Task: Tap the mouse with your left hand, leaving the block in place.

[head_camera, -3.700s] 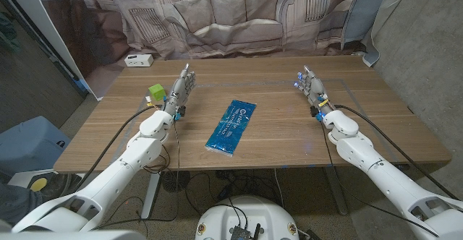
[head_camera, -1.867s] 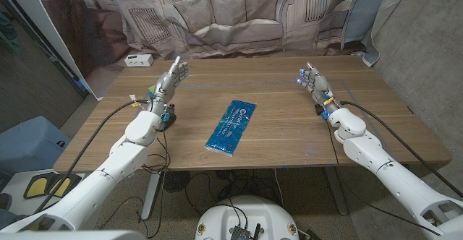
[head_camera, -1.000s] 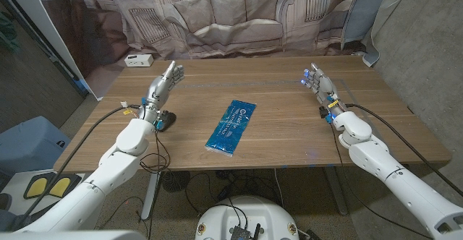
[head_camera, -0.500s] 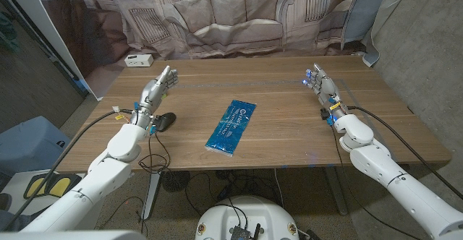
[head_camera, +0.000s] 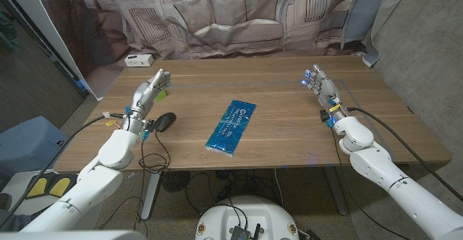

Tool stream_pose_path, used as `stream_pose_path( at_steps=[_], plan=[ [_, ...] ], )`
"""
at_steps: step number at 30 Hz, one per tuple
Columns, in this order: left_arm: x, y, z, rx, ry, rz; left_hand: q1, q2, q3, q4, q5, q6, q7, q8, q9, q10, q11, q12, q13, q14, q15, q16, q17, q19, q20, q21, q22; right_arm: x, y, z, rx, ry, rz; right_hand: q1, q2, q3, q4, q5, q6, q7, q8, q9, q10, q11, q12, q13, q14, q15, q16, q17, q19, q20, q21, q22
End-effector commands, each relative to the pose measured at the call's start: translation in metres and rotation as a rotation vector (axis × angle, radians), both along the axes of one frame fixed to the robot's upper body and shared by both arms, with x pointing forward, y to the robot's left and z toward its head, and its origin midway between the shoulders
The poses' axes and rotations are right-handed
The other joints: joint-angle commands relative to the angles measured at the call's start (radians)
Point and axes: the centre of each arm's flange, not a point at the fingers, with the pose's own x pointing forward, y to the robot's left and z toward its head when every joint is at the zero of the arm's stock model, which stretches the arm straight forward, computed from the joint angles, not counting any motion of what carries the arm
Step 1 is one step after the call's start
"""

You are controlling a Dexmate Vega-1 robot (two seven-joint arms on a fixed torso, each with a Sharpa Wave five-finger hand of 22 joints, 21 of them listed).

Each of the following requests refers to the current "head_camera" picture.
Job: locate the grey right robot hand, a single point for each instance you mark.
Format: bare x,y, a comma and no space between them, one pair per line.
325,88

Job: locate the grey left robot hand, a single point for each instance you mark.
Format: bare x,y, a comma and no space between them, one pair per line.
143,99

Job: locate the black computer mouse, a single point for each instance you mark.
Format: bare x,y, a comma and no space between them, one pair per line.
165,121

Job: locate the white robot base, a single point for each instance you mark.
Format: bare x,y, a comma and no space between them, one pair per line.
224,218

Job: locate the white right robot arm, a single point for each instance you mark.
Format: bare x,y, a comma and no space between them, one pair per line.
398,193

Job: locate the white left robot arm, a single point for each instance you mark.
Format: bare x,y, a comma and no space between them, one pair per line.
90,193

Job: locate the green block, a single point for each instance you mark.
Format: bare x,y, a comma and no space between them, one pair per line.
161,95

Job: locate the white power strip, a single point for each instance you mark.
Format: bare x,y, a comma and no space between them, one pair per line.
139,60

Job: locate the black round floor object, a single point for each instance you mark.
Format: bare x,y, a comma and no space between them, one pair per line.
175,181

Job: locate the blue gel pack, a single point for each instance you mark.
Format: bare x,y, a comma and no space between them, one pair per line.
231,126

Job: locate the printed sofa backdrop cloth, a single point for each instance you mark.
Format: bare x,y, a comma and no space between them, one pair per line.
231,16

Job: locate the white partition panel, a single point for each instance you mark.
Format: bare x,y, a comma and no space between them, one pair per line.
47,26

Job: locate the black yellow foot pedal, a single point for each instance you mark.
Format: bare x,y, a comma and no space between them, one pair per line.
59,186

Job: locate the blue grey bin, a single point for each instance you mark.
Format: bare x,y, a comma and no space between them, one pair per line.
29,142

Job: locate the white floor board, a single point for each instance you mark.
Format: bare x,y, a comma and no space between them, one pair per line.
16,182

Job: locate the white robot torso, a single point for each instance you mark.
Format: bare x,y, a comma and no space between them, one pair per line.
72,235

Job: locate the person leg with dark shoe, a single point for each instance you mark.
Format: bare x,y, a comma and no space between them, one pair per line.
14,222

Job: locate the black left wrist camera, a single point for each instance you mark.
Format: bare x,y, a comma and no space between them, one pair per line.
149,125

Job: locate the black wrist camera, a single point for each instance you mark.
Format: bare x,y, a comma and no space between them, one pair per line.
324,115
149,125

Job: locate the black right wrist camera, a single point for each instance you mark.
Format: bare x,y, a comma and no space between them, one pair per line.
324,115

